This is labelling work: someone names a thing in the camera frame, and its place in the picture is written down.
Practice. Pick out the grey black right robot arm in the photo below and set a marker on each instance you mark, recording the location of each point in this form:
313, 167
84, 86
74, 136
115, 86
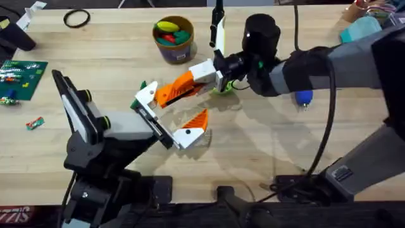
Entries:
354, 60

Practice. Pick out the brown purple tub of toys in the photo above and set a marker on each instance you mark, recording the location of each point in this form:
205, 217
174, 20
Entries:
175, 54

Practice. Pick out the teal cloth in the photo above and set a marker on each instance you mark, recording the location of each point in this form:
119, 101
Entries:
360, 30

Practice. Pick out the small red green toy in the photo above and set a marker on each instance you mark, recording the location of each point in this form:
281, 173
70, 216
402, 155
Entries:
34, 123

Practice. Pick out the orange ribbed wedge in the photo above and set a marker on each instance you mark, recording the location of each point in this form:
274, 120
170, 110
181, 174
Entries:
164, 96

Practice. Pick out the black rail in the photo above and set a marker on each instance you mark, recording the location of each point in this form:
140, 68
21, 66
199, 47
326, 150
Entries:
316, 218

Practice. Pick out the blue electric screwdriver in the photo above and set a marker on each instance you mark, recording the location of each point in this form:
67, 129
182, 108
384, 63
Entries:
303, 97

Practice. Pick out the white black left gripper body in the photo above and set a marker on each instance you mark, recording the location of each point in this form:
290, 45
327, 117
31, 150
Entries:
129, 126

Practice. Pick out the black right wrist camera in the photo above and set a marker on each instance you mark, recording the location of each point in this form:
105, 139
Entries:
216, 19

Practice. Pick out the white orange right gripper finger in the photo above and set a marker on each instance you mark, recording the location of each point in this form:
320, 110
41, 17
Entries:
220, 84
204, 72

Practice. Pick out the red sticker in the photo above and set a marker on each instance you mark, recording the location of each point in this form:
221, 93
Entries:
16, 214

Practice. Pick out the bare white left gripper finger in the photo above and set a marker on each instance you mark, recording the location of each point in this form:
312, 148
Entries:
147, 96

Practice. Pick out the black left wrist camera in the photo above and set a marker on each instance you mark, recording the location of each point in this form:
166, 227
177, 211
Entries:
72, 101

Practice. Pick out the white orange left gripper finger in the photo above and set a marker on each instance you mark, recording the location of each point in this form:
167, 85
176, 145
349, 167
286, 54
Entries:
190, 136

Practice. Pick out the green vegetable toy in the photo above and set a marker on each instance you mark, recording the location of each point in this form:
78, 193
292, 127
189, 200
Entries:
134, 104

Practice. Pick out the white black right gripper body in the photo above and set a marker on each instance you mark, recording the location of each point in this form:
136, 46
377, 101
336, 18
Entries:
259, 38

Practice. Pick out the black case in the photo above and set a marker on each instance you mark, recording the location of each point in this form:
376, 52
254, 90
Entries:
16, 38

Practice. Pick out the cardboard box with clutter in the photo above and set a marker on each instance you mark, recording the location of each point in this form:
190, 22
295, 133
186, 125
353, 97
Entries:
357, 9

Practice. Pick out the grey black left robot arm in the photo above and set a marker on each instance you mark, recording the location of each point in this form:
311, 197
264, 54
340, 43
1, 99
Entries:
95, 196

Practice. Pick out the green disc with holes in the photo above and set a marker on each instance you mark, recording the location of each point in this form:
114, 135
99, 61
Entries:
228, 92

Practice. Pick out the green board with toy blocks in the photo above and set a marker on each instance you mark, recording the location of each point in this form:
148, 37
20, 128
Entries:
31, 79

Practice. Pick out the white paper strip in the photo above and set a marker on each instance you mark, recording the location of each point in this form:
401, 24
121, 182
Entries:
31, 9

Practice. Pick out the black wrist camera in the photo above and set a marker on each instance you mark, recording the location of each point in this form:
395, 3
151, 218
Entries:
216, 19
72, 101

